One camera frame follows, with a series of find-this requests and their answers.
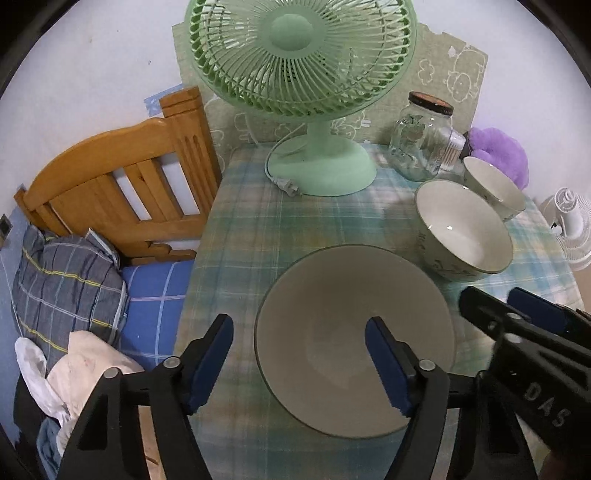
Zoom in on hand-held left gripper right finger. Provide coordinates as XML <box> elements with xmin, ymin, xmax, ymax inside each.
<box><xmin>365</xmin><ymin>316</ymin><xmax>539</xmax><ymax>480</ymax></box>

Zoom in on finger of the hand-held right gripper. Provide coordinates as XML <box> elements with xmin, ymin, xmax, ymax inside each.
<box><xmin>508</xmin><ymin>287</ymin><xmax>591</xmax><ymax>343</ymax></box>
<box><xmin>459</xmin><ymin>286</ymin><xmax>533</xmax><ymax>343</ymax></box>

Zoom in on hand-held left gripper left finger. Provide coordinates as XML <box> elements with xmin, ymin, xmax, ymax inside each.
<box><xmin>55</xmin><ymin>314</ymin><xmax>234</xmax><ymax>480</ymax></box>

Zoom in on grey-green floral bowl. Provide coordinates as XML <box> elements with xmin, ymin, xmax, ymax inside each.
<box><xmin>254</xmin><ymin>244</ymin><xmax>456</xmax><ymax>439</ymax></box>
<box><xmin>462</xmin><ymin>156</ymin><xmax>528</xmax><ymax>223</ymax></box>
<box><xmin>414</xmin><ymin>179</ymin><xmax>514</xmax><ymax>282</ymax></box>

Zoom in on blue checked bed sheet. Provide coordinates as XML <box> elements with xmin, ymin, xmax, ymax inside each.
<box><xmin>117</xmin><ymin>259</ymin><xmax>197</xmax><ymax>370</ymax></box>

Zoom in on white clip fan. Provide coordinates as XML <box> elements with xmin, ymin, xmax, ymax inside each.
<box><xmin>538</xmin><ymin>187</ymin><xmax>591</xmax><ymax>273</ymax></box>

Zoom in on cream cloth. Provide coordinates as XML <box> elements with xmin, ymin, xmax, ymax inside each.
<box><xmin>46</xmin><ymin>330</ymin><xmax>155</xmax><ymax>480</ymax></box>

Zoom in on purple plush toy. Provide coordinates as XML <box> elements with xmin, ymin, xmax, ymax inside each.
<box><xmin>464</xmin><ymin>127</ymin><xmax>529</xmax><ymax>190</ymax></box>

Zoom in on grey plaid pillow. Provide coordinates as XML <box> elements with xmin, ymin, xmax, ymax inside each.
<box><xmin>11</xmin><ymin>224</ymin><xmax>127</xmax><ymax>356</ymax></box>

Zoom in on cotton swab container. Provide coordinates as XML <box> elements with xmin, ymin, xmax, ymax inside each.
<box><xmin>438</xmin><ymin>129</ymin><xmax>468</xmax><ymax>174</ymax></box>

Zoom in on white cloth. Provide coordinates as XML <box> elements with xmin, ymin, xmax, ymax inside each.
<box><xmin>14</xmin><ymin>337</ymin><xmax>71</xmax><ymax>425</ymax></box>

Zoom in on blue-grey clothing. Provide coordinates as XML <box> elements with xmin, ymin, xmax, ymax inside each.
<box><xmin>37</xmin><ymin>418</ymin><xmax>75</xmax><ymax>472</ymax></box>

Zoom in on glass jar with dark lid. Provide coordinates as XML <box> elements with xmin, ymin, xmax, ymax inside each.
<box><xmin>388</xmin><ymin>91</ymin><xmax>455</xmax><ymax>182</ymax></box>

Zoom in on wooden bed headboard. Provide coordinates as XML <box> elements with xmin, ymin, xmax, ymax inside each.
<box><xmin>14</xmin><ymin>85</ymin><xmax>222</xmax><ymax>266</ymax></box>

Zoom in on green printed board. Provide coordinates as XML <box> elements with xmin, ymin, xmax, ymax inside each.
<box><xmin>172</xmin><ymin>18</ymin><xmax>489</xmax><ymax>160</ymax></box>

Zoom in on blue tape strip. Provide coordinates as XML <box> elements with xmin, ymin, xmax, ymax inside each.
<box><xmin>144</xmin><ymin>84</ymin><xmax>185</xmax><ymax>115</ymax></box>

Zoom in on green desk fan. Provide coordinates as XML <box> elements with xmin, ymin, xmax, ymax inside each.
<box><xmin>185</xmin><ymin>0</ymin><xmax>419</xmax><ymax>198</ymax></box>

